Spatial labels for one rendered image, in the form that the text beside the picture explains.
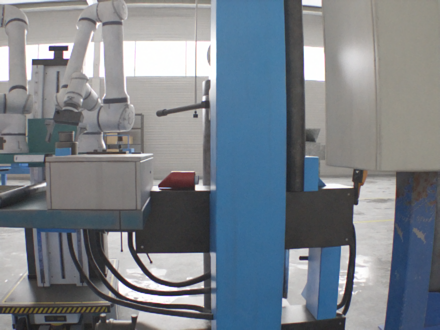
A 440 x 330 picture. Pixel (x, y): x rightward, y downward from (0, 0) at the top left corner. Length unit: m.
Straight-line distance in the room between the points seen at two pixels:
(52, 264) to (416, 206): 2.26
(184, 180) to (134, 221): 0.34
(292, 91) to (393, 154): 0.63
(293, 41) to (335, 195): 0.52
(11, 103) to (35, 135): 0.75
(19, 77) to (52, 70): 0.77
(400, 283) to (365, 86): 0.34
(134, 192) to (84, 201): 0.13
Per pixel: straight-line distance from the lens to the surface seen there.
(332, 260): 1.30
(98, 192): 0.90
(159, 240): 1.17
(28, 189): 1.15
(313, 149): 9.49
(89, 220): 0.91
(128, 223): 0.89
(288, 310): 1.43
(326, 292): 1.33
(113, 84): 2.08
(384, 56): 0.53
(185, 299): 1.71
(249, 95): 0.93
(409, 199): 0.65
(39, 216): 0.95
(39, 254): 2.51
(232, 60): 0.94
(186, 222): 1.15
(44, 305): 2.27
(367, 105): 0.55
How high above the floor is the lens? 1.21
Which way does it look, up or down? 3 degrees down
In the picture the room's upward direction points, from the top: straight up
